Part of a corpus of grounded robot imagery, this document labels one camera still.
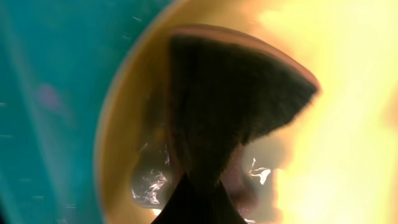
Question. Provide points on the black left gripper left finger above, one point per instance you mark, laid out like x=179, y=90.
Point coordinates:
x=187, y=206

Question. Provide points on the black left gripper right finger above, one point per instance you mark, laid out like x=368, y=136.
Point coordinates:
x=227, y=214

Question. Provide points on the yellow plate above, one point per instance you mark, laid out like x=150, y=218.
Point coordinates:
x=337, y=163

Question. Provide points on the green and orange sponge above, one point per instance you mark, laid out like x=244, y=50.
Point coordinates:
x=225, y=90

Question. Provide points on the teal serving tray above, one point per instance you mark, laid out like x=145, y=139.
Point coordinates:
x=58, y=58

